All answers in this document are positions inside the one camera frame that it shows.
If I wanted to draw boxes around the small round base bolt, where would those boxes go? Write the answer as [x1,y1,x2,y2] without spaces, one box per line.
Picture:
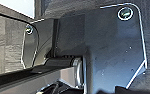
[24,24,35,35]

